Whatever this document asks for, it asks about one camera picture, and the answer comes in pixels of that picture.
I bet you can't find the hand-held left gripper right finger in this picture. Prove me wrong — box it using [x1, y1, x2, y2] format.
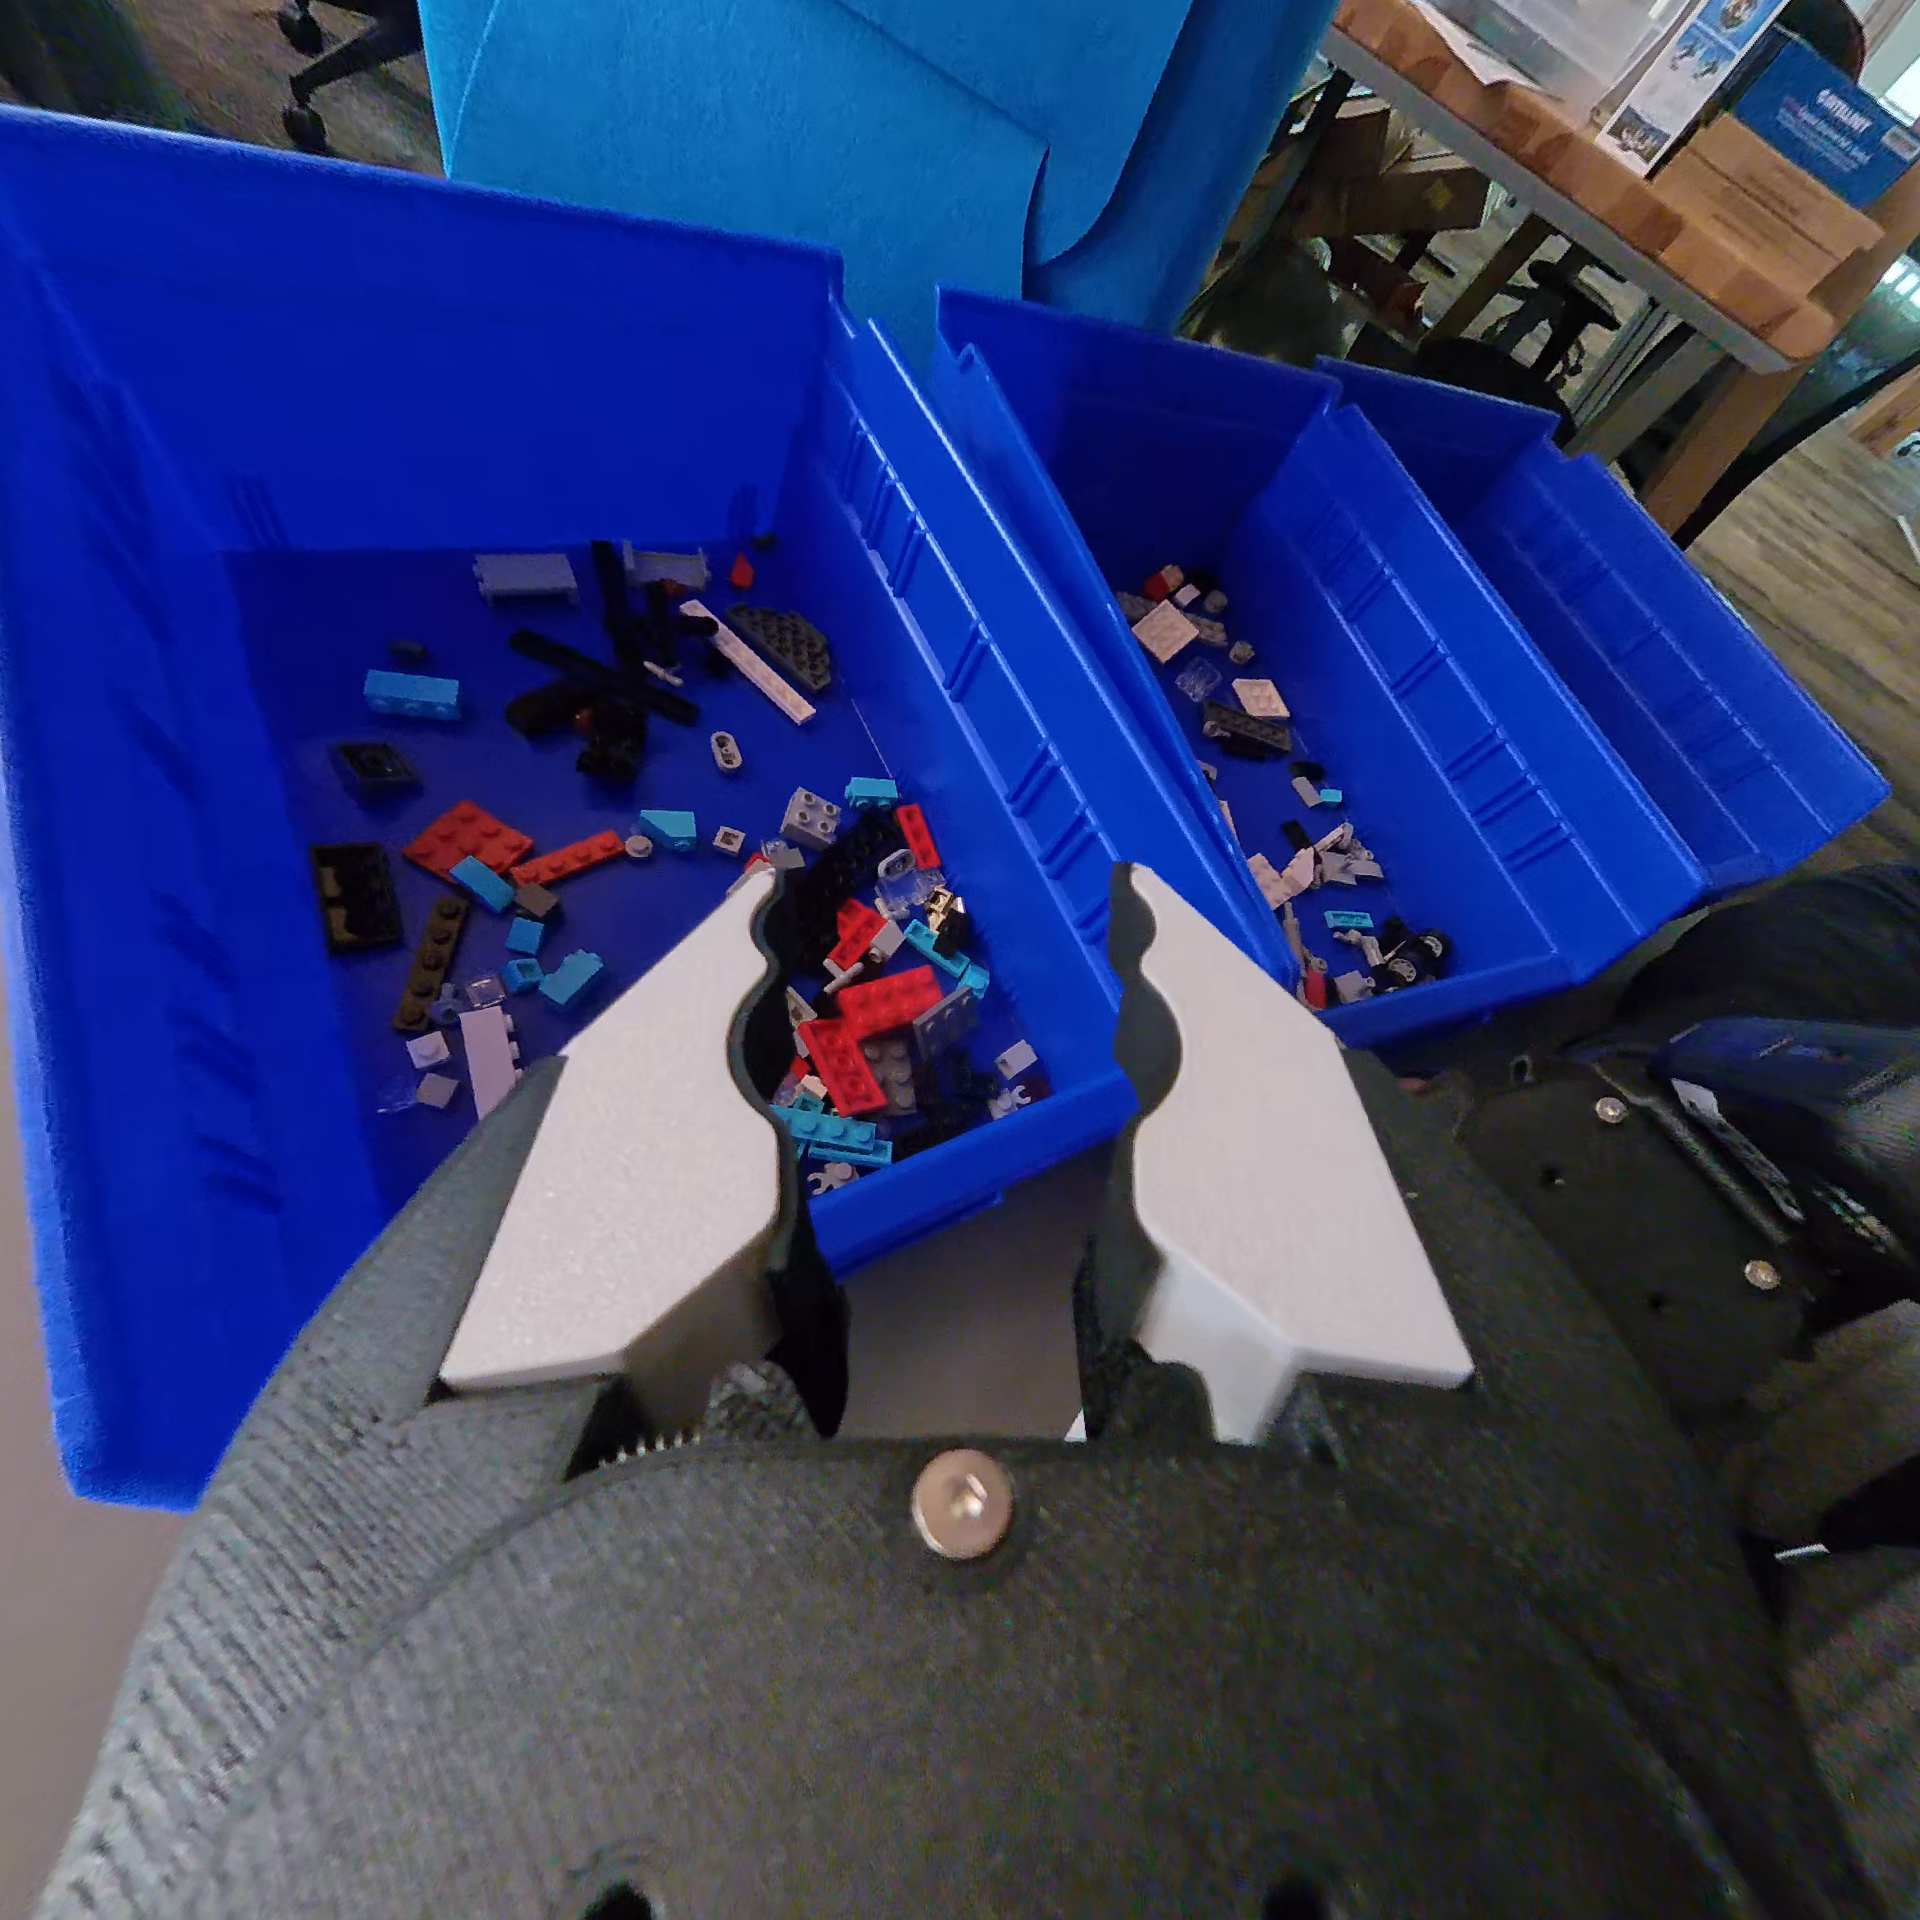
[1070, 860, 1481, 1451]

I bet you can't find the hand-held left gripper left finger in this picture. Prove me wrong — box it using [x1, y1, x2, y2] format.
[437, 867, 857, 1447]

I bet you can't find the pile of red black bricks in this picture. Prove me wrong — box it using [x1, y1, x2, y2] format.
[307, 531, 1053, 1203]

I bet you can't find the blue plastic bin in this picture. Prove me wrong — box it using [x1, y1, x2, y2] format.
[1317, 355, 1891, 902]
[0, 103, 1301, 1507]
[932, 285, 1710, 1053]

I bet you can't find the pile of pale grey bricks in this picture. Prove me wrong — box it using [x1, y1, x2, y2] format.
[1118, 563, 1458, 1008]

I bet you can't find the grey desk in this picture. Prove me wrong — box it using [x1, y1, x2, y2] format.
[0, 944, 1143, 1920]

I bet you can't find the black mesh chair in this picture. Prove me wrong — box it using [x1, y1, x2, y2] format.
[1410, 255, 1627, 396]

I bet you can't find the blue felt bag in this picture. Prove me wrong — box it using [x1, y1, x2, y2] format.
[419, 0, 1340, 374]

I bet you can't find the blue cardboard box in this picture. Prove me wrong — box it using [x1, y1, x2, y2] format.
[1723, 30, 1920, 212]

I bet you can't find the printed leaflet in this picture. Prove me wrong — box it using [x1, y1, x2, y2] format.
[1595, 0, 1788, 160]

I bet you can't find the black office chair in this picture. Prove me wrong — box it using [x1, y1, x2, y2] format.
[278, 0, 424, 155]

